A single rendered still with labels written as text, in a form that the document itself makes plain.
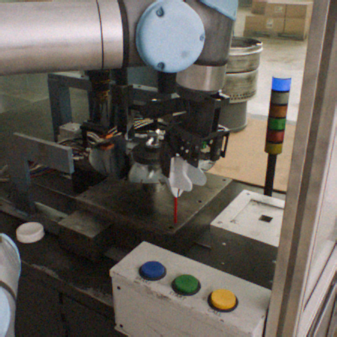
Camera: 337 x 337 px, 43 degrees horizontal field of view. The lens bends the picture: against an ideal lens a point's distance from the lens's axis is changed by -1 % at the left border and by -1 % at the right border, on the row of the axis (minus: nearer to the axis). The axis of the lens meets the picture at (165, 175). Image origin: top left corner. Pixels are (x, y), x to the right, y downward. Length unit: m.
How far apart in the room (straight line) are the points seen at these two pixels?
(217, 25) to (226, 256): 0.50
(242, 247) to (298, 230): 0.29
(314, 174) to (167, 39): 0.25
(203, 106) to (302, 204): 0.21
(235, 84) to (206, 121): 1.03
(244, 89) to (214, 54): 1.08
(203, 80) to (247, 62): 1.05
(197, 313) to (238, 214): 0.31
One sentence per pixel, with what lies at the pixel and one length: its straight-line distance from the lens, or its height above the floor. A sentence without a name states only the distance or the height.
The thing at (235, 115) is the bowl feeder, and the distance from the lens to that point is 1.78.
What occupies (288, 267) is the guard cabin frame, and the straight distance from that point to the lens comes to 0.67.
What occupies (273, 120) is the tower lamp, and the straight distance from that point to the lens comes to 1.06.
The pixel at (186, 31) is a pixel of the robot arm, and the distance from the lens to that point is 0.47.
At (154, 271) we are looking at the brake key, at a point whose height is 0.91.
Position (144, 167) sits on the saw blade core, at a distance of 1.04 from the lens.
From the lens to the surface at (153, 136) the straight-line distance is 1.08.
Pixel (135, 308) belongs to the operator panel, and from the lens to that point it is 0.82.
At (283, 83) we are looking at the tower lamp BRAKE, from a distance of 1.04.
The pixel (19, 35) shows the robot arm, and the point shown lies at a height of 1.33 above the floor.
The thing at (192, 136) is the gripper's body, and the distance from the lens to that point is 0.67.
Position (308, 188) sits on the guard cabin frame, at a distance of 0.59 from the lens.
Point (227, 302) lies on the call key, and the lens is 0.72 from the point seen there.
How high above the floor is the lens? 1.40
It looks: 27 degrees down
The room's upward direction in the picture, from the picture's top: straight up
